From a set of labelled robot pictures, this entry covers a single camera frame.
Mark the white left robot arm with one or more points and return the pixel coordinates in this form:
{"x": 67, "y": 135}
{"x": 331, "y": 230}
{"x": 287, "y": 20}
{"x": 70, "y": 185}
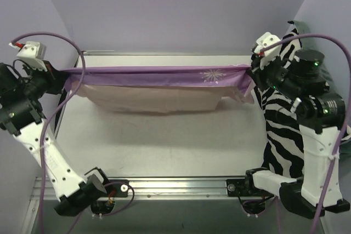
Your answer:
{"x": 22, "y": 117}

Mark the zebra print pillow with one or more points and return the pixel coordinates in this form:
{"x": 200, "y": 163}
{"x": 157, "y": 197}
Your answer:
{"x": 283, "y": 153}

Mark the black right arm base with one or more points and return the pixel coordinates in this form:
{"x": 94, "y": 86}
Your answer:
{"x": 246, "y": 187}

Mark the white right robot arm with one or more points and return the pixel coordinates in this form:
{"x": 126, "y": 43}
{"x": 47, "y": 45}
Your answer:
{"x": 317, "y": 191}

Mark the pink pillowcase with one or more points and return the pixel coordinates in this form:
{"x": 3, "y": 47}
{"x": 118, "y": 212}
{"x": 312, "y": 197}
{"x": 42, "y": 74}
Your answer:
{"x": 161, "y": 89}

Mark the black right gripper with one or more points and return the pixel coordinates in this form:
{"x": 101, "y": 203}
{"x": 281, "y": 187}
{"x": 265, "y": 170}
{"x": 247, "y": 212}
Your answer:
{"x": 258, "y": 70}

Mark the aluminium front rail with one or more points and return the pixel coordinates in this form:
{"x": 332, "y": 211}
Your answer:
{"x": 191, "y": 188}

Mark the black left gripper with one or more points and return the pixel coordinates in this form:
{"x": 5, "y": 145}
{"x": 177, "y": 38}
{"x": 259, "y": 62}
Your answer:
{"x": 55, "y": 78}

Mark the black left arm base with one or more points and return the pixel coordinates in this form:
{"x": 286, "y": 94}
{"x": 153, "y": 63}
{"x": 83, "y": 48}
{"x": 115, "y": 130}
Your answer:
{"x": 115, "y": 188}

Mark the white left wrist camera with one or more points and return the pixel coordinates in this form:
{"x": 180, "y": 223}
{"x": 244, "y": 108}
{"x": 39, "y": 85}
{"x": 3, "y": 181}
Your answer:
{"x": 33, "y": 54}

